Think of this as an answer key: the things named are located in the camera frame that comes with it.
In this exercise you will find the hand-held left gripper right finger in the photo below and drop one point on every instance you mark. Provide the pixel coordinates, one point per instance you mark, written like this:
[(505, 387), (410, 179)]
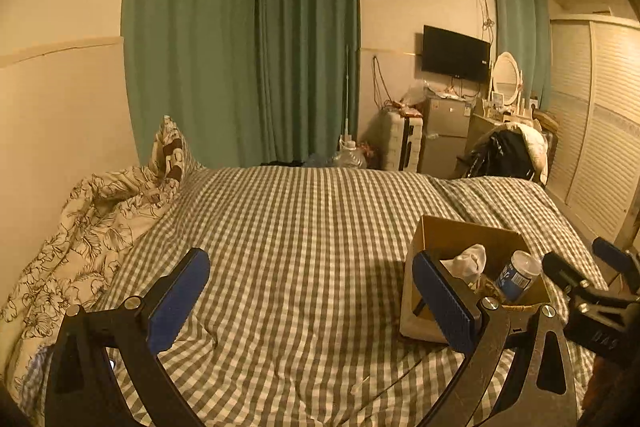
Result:
[(445, 302)]

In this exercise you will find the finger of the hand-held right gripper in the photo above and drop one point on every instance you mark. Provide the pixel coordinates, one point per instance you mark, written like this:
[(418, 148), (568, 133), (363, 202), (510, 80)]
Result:
[(565, 272), (614, 256)]

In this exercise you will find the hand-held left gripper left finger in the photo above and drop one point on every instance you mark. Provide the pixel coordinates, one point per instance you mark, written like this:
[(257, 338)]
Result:
[(179, 299)]

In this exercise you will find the white sock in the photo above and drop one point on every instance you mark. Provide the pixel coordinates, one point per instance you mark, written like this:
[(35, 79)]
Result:
[(467, 259)]

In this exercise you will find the cardboard box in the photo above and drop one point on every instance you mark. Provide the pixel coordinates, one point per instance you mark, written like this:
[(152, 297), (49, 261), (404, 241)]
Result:
[(450, 232)]

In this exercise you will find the floral quilt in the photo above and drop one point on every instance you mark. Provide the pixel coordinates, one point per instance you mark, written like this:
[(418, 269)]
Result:
[(90, 217)]

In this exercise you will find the cream louvered wardrobe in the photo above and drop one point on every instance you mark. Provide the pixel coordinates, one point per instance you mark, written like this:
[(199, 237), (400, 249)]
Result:
[(590, 127)]

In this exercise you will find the white padded coat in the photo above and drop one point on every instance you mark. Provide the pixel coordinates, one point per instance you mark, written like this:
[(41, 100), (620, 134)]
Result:
[(532, 142)]

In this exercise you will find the black jacket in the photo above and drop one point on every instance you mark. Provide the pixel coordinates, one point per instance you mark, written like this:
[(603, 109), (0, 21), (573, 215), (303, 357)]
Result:
[(500, 154)]

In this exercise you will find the brown patterned pillow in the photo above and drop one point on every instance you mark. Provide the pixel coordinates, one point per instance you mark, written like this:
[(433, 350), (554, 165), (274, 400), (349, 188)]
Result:
[(172, 152)]

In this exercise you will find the patterned bag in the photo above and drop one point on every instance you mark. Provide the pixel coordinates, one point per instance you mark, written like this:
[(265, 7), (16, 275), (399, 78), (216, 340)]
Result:
[(372, 154)]

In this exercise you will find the silver small fridge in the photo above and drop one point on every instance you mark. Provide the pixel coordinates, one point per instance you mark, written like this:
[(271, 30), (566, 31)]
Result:
[(445, 137)]

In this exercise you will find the white suitcase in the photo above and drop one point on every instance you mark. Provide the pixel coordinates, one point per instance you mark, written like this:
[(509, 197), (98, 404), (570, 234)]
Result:
[(402, 139)]

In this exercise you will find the cream dressing table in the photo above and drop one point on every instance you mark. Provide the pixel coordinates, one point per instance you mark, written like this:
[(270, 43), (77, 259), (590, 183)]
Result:
[(480, 127)]

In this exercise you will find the large clear water jug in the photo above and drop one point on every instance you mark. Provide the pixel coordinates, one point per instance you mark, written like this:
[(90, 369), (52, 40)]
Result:
[(350, 157)]

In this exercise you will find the oval white vanity mirror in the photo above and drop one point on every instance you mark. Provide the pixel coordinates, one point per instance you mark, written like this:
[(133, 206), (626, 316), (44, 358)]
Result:
[(506, 77)]

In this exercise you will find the clear plastic bag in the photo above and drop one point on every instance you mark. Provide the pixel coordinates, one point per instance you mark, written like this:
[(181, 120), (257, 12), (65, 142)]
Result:
[(419, 93)]

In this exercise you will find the grey mop pole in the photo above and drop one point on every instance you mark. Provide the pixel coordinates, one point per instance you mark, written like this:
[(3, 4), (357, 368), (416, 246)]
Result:
[(347, 92)]

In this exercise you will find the light teal curtain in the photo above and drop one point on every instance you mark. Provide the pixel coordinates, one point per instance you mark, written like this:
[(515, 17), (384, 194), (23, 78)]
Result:
[(520, 37)]

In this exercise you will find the green curtain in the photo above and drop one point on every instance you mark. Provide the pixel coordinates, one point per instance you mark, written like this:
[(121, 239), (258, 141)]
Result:
[(307, 47), (190, 32)]

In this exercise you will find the small photo frame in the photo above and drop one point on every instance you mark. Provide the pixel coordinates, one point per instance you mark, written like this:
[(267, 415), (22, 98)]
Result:
[(498, 100)]

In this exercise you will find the black wall television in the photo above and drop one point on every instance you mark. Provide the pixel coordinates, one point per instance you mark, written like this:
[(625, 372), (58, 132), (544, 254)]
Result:
[(455, 54)]

